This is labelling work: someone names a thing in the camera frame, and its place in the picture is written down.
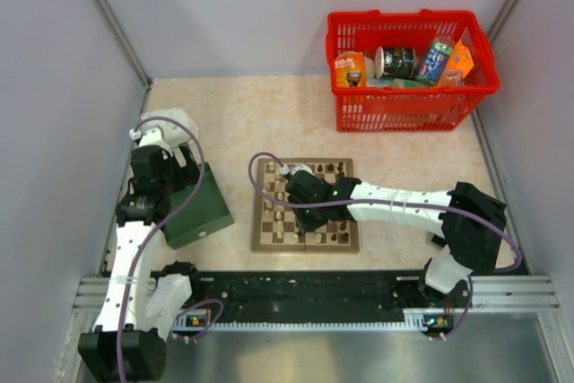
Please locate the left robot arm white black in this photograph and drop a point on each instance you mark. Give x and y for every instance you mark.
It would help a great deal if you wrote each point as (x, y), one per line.
(128, 340)

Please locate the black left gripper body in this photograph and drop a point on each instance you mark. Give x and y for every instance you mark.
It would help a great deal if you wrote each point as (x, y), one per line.
(177, 178)

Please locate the wooden chess board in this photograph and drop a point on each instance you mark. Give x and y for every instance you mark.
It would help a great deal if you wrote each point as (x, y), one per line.
(275, 228)

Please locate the orange snack package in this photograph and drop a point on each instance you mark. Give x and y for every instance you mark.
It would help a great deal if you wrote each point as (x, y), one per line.
(459, 65)

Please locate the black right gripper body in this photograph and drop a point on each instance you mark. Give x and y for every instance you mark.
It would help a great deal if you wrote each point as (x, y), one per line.
(309, 218)

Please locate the blue snack bag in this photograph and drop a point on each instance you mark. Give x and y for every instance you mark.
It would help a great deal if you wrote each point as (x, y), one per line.
(434, 61)

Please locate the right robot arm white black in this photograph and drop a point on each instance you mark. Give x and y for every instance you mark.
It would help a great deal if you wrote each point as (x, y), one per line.
(468, 221)

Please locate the black plastic tray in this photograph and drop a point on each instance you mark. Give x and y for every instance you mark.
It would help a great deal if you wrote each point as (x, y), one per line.
(437, 240)

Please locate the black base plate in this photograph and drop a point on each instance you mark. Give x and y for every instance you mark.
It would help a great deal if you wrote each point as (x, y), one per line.
(319, 297)

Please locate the green plastic tray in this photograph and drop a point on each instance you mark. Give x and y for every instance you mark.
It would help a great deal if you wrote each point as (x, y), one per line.
(206, 214)

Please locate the red plastic basket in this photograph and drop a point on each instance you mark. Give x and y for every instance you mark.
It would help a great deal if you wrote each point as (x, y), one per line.
(393, 104)

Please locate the black cup noodle container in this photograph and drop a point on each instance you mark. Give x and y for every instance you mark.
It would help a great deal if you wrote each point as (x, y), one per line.
(395, 62)

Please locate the orange razor package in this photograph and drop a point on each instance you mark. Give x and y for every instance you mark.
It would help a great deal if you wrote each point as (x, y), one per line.
(350, 70)

